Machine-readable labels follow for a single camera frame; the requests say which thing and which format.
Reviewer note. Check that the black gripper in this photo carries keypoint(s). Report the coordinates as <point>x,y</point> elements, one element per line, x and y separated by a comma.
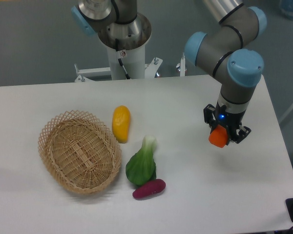
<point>228,115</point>

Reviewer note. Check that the orange toy fruit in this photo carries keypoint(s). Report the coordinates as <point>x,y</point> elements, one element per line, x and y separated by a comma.
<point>219,136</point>

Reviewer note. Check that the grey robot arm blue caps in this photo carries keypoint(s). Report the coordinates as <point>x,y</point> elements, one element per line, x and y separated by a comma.
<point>223,55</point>

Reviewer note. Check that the purple toy sweet potato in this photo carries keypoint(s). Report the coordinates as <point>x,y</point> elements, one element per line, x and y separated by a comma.
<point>149,189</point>

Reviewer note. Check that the green toy bok choy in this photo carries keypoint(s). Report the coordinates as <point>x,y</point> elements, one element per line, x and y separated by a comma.
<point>141,168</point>

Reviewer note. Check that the yellow toy mango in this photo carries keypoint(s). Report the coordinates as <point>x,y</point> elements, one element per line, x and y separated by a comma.
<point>120,123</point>

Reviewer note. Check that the woven wicker basket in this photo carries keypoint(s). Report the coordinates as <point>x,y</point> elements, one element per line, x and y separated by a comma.
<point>80,152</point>

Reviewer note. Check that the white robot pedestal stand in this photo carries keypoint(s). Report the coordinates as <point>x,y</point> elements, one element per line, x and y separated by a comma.
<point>126,46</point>

